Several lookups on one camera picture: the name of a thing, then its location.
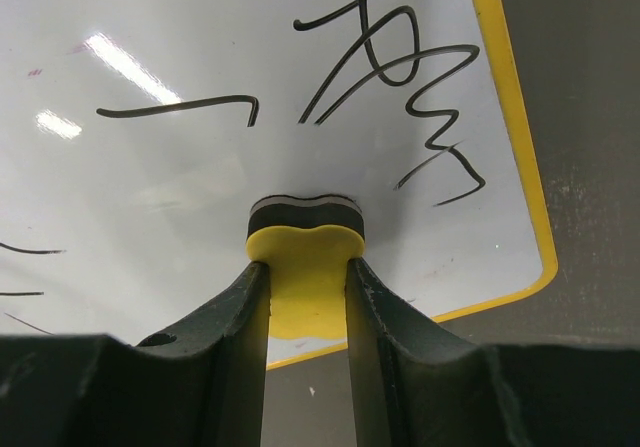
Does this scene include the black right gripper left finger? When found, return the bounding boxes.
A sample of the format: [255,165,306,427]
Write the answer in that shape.
[1,262,270,446]

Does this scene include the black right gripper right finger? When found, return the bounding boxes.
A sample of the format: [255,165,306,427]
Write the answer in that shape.
[345,259,639,446]

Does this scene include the yellow whiteboard eraser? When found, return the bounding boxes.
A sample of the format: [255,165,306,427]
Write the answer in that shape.
[246,194,366,340]

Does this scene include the yellow-framed whiteboard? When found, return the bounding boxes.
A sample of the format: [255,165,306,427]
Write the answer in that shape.
[1,0,558,344]

